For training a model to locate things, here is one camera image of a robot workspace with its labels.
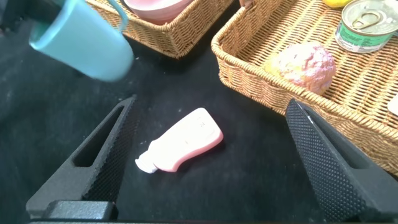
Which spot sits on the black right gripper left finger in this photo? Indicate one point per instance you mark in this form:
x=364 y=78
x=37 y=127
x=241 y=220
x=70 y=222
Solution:
x=105 y=165

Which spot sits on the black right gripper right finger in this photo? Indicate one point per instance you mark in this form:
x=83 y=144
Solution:
x=335 y=174

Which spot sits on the white juice carton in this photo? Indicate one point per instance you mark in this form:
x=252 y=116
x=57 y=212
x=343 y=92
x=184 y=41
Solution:
x=394 y=105

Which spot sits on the brown cream puff bread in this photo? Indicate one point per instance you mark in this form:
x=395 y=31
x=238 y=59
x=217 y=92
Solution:
x=301 y=67

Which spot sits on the light blue plastic cup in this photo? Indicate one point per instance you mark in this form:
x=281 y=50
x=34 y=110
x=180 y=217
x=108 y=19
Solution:
x=87 y=43

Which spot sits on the pink plastic bowl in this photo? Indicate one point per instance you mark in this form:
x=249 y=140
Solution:
x=155 y=11

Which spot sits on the woven wicker basket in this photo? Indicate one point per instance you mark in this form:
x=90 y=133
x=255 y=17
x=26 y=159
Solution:
x=174 y=37
x=357 y=87

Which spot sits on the pink squeeze bottle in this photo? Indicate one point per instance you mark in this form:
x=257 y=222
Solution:
x=183 y=143

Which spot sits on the green label tin can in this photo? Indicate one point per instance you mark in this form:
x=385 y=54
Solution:
x=363 y=31

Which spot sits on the yellow lemon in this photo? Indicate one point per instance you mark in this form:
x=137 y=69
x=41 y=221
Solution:
x=337 y=2

